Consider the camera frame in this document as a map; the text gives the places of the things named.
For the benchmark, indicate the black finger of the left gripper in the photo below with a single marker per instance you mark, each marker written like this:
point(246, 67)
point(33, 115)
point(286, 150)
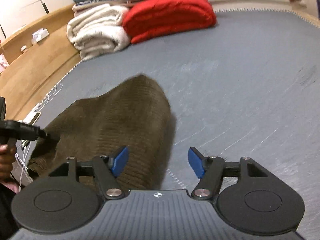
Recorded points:
point(48, 135)

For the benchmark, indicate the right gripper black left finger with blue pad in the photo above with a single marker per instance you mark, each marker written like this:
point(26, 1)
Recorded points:
point(106, 169)

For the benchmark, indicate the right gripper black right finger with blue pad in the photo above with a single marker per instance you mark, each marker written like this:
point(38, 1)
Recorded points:
point(209, 171)

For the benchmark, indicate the brown corduroy pants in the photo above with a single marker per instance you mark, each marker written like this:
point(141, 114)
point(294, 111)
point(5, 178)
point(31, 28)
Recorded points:
point(135, 114)

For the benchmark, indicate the person's left hand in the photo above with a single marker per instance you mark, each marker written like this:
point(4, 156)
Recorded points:
point(7, 158)

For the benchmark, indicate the white tissue pack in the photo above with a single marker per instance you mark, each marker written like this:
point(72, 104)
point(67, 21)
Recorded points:
point(39, 35)

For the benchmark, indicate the cream folded blanket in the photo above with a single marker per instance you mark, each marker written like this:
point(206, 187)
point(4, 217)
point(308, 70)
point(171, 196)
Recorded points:
point(98, 31)

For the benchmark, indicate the striped folded cloth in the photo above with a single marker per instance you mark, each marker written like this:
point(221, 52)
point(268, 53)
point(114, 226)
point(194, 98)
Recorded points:
point(89, 4)

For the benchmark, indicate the red folded blanket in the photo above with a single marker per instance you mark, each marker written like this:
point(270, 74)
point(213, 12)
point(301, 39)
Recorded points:
point(155, 18)

